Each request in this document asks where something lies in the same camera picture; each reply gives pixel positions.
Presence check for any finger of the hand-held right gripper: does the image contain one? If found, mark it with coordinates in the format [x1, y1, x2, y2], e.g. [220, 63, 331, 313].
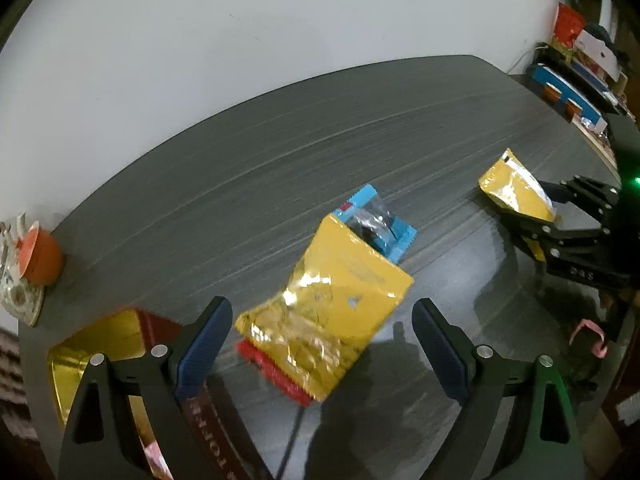
[542, 175, 623, 222]
[500, 210, 608, 264]

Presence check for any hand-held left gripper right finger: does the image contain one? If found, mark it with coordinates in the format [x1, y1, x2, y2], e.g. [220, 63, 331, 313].
[411, 297, 586, 480]

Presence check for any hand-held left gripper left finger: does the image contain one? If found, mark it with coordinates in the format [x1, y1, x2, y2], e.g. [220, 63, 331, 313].
[59, 296, 234, 480]

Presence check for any small yellow snack packet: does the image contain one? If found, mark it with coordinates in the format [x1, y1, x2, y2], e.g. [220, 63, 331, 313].
[477, 148, 557, 224]

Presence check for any gold and red tin box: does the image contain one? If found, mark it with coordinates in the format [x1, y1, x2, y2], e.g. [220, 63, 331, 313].
[47, 307, 272, 480]

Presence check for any large yellow snack packet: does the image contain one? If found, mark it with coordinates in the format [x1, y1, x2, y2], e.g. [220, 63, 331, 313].
[235, 212, 415, 402]

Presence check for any red snack packet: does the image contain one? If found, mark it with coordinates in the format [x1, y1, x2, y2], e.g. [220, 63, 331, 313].
[236, 340, 314, 407]

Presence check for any pink ribbon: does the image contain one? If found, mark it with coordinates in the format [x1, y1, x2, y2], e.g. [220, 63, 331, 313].
[570, 319, 607, 359]

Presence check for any blue box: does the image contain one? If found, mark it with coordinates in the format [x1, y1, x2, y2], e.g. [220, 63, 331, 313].
[531, 62, 602, 124]

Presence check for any pink snack packet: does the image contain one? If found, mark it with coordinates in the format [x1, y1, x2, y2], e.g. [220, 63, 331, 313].
[142, 439, 174, 480]

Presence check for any light blue snack packet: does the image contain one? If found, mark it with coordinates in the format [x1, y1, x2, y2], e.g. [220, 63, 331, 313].
[334, 185, 418, 265]

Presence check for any white box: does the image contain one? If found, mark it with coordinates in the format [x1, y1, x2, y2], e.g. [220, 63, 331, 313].
[572, 30, 619, 82]

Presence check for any red snack bag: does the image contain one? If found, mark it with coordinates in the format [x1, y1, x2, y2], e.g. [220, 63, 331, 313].
[552, 2, 586, 52]

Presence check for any patterned ceramic plate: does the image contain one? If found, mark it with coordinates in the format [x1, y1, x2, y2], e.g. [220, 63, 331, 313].
[0, 212, 47, 329]

